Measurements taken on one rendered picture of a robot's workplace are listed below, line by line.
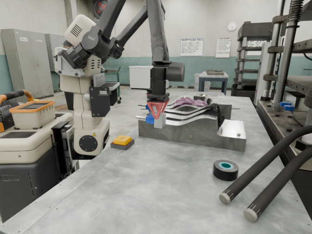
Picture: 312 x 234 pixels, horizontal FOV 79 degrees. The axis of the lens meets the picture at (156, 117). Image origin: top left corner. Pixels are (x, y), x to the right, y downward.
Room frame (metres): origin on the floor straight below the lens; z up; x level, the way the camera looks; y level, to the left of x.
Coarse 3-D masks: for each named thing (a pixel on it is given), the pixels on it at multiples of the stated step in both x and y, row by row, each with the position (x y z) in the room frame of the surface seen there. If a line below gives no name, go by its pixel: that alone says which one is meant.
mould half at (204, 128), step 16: (176, 112) 1.06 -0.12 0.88; (144, 128) 0.90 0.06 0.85; (176, 128) 0.84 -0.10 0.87; (192, 128) 0.82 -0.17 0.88; (208, 128) 0.79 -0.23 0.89; (224, 128) 0.87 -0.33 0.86; (240, 128) 0.87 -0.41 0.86; (208, 144) 0.79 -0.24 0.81; (224, 144) 0.77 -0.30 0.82; (240, 144) 0.74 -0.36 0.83
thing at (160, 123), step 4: (136, 116) 0.80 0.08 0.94; (140, 116) 0.80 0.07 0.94; (148, 116) 0.77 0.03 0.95; (152, 116) 0.77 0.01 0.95; (160, 116) 0.74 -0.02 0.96; (164, 116) 0.76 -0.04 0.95; (148, 120) 0.76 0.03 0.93; (152, 120) 0.75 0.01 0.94; (156, 120) 0.74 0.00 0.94; (160, 120) 0.74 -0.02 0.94; (164, 120) 0.76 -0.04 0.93; (156, 124) 0.74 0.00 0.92; (160, 124) 0.74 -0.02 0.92; (164, 124) 0.77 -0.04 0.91; (160, 128) 0.74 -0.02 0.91
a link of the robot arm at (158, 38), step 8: (152, 0) 0.85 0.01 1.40; (152, 8) 0.84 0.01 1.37; (160, 8) 0.85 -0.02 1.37; (152, 16) 0.83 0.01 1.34; (160, 16) 0.82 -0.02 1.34; (152, 24) 0.82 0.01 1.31; (160, 24) 0.81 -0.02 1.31; (152, 32) 0.80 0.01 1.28; (160, 32) 0.79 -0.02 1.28; (152, 40) 0.79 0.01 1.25; (160, 40) 0.78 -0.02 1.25; (152, 48) 0.77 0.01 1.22; (168, 56) 0.79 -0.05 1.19
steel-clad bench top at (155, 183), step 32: (192, 96) 2.04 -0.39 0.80; (224, 96) 2.04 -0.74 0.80; (256, 128) 1.03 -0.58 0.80; (96, 160) 0.67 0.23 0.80; (128, 160) 0.67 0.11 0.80; (160, 160) 0.67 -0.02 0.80; (192, 160) 0.67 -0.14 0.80; (256, 160) 0.67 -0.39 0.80; (64, 192) 0.48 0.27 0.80; (96, 192) 0.48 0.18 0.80; (128, 192) 0.48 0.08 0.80; (160, 192) 0.48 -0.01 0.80; (192, 192) 0.48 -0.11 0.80; (256, 192) 0.48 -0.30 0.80; (288, 192) 0.48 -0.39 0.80; (32, 224) 0.36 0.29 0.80; (64, 224) 0.36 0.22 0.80; (96, 224) 0.36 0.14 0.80; (128, 224) 0.36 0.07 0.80; (160, 224) 0.36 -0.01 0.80; (192, 224) 0.36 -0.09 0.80; (224, 224) 0.36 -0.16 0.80; (256, 224) 0.36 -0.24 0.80; (288, 224) 0.36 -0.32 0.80
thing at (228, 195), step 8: (288, 136) 0.63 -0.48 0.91; (280, 144) 0.60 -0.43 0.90; (288, 144) 0.61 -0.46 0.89; (272, 152) 0.57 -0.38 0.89; (280, 152) 0.58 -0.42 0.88; (264, 160) 0.54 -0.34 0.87; (272, 160) 0.55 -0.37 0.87; (256, 168) 0.51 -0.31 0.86; (264, 168) 0.52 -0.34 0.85; (240, 176) 0.49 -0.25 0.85; (248, 176) 0.48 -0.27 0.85; (256, 176) 0.50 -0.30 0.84; (232, 184) 0.47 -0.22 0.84; (240, 184) 0.46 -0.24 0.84; (224, 192) 0.44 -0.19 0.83; (232, 192) 0.44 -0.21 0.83; (224, 200) 0.43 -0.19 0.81
